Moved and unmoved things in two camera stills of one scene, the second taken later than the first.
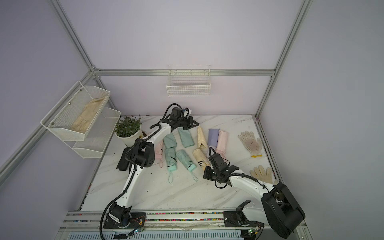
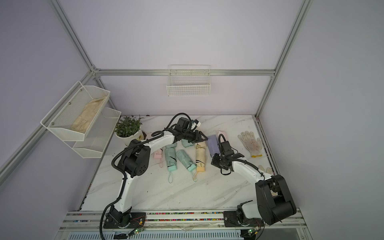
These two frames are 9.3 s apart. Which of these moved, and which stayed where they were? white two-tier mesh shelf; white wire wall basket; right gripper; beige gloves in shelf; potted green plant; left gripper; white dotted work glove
Moved: right gripper; left gripper
Stayed: beige gloves in shelf; potted green plant; white dotted work glove; white two-tier mesh shelf; white wire wall basket
